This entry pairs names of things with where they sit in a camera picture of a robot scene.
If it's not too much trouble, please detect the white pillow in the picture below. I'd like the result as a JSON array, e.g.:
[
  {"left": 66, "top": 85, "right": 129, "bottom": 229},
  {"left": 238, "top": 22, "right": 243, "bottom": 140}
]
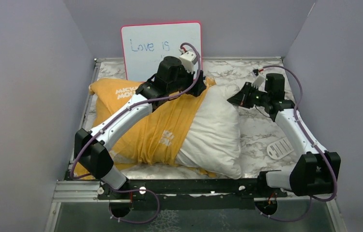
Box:
[{"left": 175, "top": 84, "right": 242, "bottom": 179}]

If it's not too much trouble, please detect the pink framed whiteboard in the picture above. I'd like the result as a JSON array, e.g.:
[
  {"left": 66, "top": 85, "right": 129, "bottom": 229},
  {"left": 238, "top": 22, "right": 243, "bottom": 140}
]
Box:
[{"left": 121, "top": 22, "right": 202, "bottom": 82}]

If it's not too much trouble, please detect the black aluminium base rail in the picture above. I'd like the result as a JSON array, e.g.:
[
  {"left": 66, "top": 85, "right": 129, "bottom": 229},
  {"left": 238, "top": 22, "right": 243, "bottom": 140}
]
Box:
[{"left": 52, "top": 178, "right": 308, "bottom": 211}]

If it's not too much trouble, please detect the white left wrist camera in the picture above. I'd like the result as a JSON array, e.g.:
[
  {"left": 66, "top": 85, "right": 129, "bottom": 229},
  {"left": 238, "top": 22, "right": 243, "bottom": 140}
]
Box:
[{"left": 179, "top": 47, "right": 197, "bottom": 74}]

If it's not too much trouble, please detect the white printed label tag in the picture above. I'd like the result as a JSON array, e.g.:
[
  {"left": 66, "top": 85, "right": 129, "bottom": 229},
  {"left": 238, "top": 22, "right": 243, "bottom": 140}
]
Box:
[{"left": 266, "top": 137, "right": 294, "bottom": 160}]

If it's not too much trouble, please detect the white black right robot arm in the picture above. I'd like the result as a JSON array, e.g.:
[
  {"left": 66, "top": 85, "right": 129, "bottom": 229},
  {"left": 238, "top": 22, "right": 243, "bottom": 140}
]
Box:
[{"left": 228, "top": 73, "right": 341, "bottom": 197}]

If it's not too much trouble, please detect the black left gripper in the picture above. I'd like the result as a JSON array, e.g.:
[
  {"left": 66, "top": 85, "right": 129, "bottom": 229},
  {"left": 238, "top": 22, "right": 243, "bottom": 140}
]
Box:
[{"left": 167, "top": 62, "right": 206, "bottom": 97}]

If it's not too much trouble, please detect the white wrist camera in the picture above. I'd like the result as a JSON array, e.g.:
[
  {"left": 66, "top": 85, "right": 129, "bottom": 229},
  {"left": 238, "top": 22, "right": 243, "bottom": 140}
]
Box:
[
  {"left": 252, "top": 68, "right": 266, "bottom": 88},
  {"left": 179, "top": 47, "right": 197, "bottom": 74}
]

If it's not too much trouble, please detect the blue yellow Mickey pillowcase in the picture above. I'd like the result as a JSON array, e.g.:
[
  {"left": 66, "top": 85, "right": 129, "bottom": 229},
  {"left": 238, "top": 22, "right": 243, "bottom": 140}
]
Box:
[{"left": 89, "top": 78, "right": 208, "bottom": 171}]

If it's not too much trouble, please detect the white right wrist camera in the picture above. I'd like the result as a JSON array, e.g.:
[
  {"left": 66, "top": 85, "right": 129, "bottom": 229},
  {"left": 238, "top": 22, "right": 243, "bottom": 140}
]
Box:
[{"left": 252, "top": 68, "right": 266, "bottom": 88}]

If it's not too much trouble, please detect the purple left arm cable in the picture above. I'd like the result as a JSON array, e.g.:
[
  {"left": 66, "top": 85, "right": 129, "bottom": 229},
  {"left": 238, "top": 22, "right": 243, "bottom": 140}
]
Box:
[{"left": 70, "top": 42, "right": 202, "bottom": 225}]

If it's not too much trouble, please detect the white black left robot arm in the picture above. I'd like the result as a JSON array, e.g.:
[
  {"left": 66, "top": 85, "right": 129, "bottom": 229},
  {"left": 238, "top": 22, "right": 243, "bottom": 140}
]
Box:
[{"left": 72, "top": 54, "right": 206, "bottom": 199}]

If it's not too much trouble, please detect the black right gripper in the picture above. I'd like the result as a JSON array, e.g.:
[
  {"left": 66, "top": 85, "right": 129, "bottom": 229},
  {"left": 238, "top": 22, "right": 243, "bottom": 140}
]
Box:
[{"left": 227, "top": 82, "right": 270, "bottom": 109}]

